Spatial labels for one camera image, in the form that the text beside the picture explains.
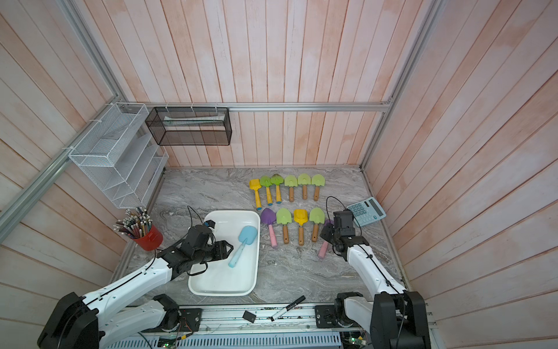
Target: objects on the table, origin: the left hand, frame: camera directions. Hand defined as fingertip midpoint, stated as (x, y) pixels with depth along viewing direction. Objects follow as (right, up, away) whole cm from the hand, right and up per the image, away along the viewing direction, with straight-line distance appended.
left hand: (227, 252), depth 84 cm
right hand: (+41, +8, +6) cm, 42 cm away
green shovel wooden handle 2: (+34, +30, +31) cm, 55 cm away
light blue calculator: (+61, +14, +16) cm, 65 cm away
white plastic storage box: (+5, -9, 0) cm, 10 cm away
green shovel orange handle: (+20, +30, +29) cm, 46 cm away
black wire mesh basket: (-23, +56, +22) cm, 65 cm away
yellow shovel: (+31, +12, +14) cm, 36 cm away
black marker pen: (+23, -18, -8) cm, 30 cm away
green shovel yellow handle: (+14, +29, +27) cm, 42 cm away
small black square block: (+10, -20, -9) cm, 24 cm away
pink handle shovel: (+16, +12, +15) cm, 25 cm away
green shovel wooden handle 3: (+42, +29, +31) cm, 60 cm away
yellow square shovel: (+8, +27, +27) cm, 39 cm away
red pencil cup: (-31, +4, +1) cm, 31 cm away
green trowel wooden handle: (+39, +12, +17) cm, 44 cm away
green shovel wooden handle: (+27, +29, +30) cm, 50 cm away
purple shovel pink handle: (+40, +1, +6) cm, 40 cm away
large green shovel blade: (+23, +12, +16) cm, 31 cm away
